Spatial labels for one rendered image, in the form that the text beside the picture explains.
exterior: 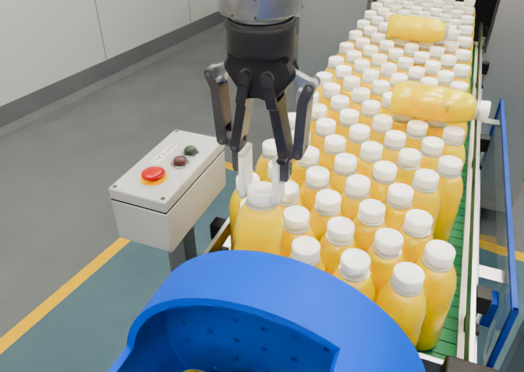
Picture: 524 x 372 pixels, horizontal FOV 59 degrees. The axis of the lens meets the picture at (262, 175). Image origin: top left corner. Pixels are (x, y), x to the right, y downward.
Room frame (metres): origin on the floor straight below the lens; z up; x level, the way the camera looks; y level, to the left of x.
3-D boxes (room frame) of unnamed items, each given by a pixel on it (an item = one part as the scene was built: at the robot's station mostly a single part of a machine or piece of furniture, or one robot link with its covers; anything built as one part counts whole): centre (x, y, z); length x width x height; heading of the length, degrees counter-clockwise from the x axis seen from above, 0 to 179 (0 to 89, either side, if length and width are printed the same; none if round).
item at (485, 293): (0.47, -0.33, 0.94); 0.03 x 0.02 x 0.08; 158
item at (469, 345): (1.09, -0.56, 0.96); 1.60 x 0.01 x 0.03; 158
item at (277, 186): (0.49, -0.02, 1.18); 0.03 x 0.01 x 0.07; 158
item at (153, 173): (0.60, 0.17, 1.11); 0.04 x 0.04 x 0.01
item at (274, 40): (0.49, 0.00, 1.33); 0.08 x 0.07 x 0.09; 68
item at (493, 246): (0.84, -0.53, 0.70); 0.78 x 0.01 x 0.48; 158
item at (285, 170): (0.48, -0.04, 1.20); 0.03 x 0.01 x 0.05; 68
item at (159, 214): (0.65, 0.15, 1.05); 0.20 x 0.10 x 0.10; 158
